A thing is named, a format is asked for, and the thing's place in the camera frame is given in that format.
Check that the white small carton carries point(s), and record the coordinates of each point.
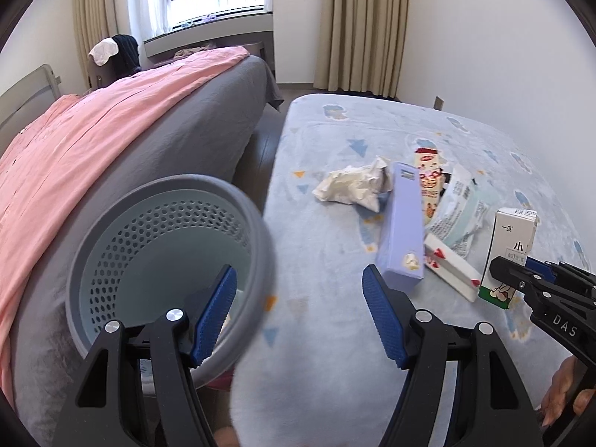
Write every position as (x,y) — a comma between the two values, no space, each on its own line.
(512,237)

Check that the white playing card box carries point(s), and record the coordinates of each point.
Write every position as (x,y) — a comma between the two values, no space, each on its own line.
(451,268)

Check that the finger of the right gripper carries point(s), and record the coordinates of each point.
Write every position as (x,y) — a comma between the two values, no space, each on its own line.
(525,280)
(562,274)

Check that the grey window bench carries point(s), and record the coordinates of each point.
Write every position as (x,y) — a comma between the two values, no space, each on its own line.
(254,30)

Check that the person's right hand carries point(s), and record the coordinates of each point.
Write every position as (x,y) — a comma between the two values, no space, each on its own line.
(554,400)

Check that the pale green wipes packet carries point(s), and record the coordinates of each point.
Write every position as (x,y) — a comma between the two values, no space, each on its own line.
(461,211)

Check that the lined paper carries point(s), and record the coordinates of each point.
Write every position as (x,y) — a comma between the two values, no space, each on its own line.
(360,186)

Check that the white cloth on chair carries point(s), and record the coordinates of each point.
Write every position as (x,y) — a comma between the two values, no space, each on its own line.
(102,52)

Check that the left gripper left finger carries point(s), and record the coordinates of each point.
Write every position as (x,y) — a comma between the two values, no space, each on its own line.
(105,404)

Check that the grey headboard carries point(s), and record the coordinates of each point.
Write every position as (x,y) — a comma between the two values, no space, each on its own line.
(25,101)

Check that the right beige curtain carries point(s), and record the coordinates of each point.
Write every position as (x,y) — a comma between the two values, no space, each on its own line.
(361,46)

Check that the left beige curtain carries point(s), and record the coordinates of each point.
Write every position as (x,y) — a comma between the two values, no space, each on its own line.
(93,21)

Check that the beige curtain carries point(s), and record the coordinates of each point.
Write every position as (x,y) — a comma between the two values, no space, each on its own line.
(93,21)
(361,46)

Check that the red beige candy wrapper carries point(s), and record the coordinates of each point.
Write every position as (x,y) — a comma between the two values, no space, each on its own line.
(431,180)

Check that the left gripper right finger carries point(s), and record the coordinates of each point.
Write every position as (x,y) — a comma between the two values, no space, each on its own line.
(491,406)

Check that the lavender cardboard box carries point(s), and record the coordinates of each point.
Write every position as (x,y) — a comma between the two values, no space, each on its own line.
(400,256)

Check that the white sheer curtain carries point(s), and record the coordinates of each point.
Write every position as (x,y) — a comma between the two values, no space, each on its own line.
(148,18)

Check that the grey perforated trash bin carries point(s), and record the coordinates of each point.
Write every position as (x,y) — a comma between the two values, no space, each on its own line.
(160,244)

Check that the light blue patterned blanket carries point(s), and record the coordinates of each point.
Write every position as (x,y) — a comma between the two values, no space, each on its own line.
(317,373)

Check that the wall socket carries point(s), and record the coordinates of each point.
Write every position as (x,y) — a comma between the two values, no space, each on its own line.
(438,103)

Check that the pink bed cover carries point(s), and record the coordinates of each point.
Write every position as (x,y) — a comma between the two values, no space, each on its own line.
(50,165)

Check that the grey bed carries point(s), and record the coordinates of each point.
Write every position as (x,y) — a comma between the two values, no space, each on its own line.
(206,133)

